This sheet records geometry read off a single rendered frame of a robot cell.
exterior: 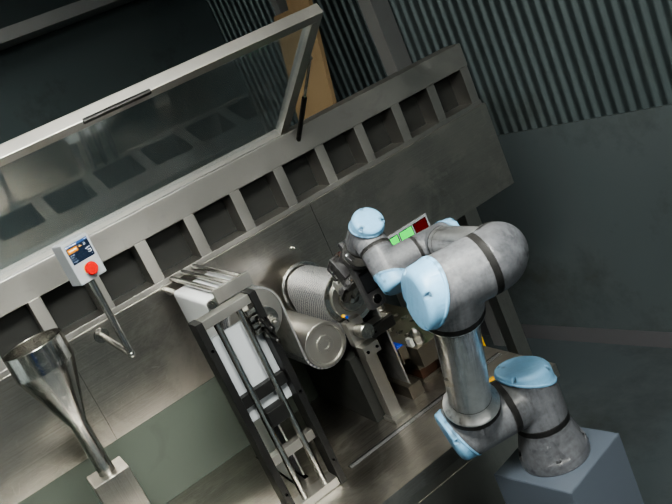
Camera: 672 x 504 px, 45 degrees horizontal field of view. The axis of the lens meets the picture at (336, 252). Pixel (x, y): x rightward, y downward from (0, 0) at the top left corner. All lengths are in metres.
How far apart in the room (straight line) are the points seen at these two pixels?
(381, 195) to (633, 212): 1.38
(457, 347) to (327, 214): 1.06
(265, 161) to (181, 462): 0.88
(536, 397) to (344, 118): 1.13
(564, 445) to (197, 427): 1.05
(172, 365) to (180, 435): 0.20
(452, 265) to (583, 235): 2.44
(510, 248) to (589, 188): 2.26
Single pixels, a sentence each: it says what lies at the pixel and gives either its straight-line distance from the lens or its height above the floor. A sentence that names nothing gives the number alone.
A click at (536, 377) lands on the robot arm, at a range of 1.68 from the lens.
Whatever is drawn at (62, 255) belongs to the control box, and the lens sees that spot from 1.84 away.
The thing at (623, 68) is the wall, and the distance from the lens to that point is 3.34.
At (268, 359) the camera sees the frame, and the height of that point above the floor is 1.27.
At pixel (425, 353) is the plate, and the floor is 1.00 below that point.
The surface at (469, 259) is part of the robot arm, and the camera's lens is 1.35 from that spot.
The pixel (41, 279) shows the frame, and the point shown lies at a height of 1.61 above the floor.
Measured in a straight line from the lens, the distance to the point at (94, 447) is 2.01.
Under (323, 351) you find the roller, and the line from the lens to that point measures 2.07.
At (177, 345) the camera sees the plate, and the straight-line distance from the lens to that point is 2.26.
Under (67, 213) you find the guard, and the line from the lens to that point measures 2.06.
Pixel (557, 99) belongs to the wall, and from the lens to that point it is 3.53.
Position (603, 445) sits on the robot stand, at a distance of 1.83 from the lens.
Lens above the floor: 1.95
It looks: 16 degrees down
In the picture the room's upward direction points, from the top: 24 degrees counter-clockwise
